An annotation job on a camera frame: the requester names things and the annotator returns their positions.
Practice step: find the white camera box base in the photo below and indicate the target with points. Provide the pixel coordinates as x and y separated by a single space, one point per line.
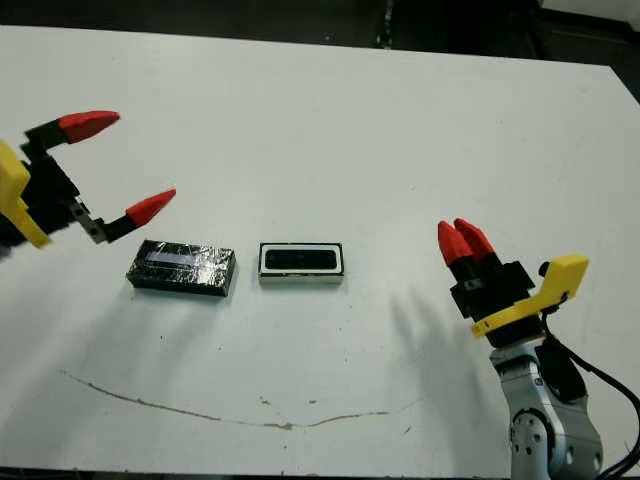
300 279

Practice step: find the black foil-wrapped box lid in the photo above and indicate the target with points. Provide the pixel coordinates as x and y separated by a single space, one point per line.
180 270

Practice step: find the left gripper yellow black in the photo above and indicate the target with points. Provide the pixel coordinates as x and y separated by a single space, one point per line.
47 190

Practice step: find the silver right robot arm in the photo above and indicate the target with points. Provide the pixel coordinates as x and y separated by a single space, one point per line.
545 430

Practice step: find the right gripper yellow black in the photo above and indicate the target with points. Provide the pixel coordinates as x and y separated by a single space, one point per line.
500 295

